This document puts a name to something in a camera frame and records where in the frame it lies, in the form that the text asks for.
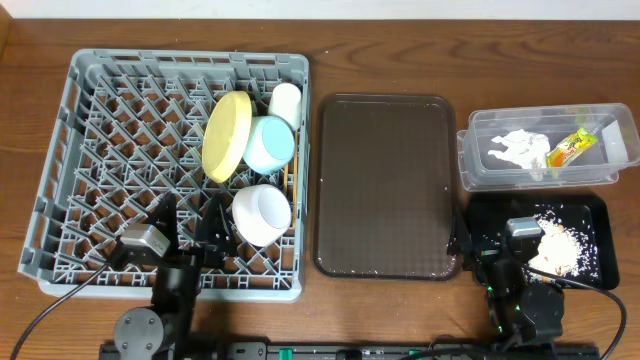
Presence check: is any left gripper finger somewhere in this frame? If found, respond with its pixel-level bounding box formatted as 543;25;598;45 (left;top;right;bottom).
195;194;233;250
147;192;178;240

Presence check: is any pink small plate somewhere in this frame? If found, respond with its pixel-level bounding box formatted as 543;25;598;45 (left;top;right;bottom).
232;184;292;247

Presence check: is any leftover rice pile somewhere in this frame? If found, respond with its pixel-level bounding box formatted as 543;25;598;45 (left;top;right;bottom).
527;204;600;282

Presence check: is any yellow plate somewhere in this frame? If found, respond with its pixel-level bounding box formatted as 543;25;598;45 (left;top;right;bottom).
202;91;252;183

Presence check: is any light blue bowl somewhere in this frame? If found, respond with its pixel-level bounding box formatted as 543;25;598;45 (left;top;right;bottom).
243;116;295;175

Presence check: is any white tissue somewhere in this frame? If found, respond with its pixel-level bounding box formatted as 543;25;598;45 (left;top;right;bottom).
487;129;550;181

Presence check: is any green yellow snack wrapper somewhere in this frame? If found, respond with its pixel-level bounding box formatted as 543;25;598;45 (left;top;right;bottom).
546;128;598;168

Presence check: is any white paper cup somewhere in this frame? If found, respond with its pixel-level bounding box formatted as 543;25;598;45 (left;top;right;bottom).
268;83;302;131

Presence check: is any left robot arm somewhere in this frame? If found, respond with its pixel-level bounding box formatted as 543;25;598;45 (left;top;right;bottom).
100;193;237;359

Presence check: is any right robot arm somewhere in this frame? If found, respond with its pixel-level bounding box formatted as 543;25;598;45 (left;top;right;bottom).
447;209;564;354

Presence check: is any grey plastic dishwasher rack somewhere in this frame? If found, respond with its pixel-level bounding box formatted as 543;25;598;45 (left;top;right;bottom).
18;49;311;303

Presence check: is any black plastic tray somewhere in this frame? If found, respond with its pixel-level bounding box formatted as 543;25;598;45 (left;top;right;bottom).
468;192;620;290

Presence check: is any dark brown serving tray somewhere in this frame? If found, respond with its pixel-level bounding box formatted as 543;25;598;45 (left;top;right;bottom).
312;94;460;281

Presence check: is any clear plastic bin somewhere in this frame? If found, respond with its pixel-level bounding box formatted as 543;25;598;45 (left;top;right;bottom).
457;103;639;192

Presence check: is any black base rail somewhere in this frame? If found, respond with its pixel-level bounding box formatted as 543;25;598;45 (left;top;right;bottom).
98;340;601;360

